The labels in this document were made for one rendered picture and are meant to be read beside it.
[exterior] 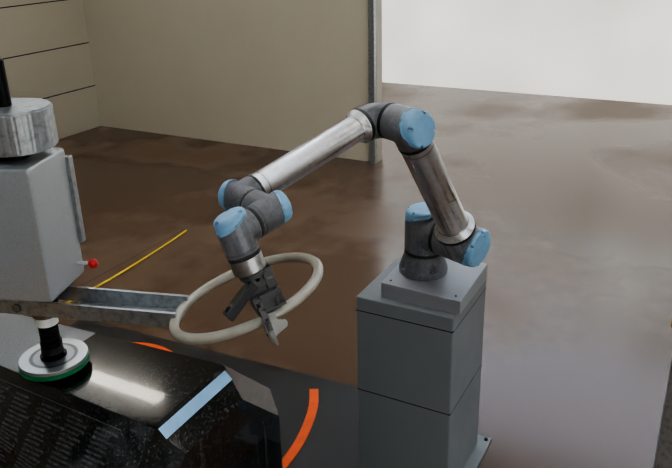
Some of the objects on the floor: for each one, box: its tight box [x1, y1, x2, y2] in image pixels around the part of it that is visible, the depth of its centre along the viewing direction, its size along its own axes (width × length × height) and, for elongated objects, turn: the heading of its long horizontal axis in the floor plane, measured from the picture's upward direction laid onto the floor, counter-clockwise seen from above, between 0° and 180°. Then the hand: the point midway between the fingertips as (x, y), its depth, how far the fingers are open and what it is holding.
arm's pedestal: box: [355, 258, 492, 468], centre depth 307 cm, size 50×50×85 cm
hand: (271, 338), depth 199 cm, fingers closed on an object, 5 cm apart
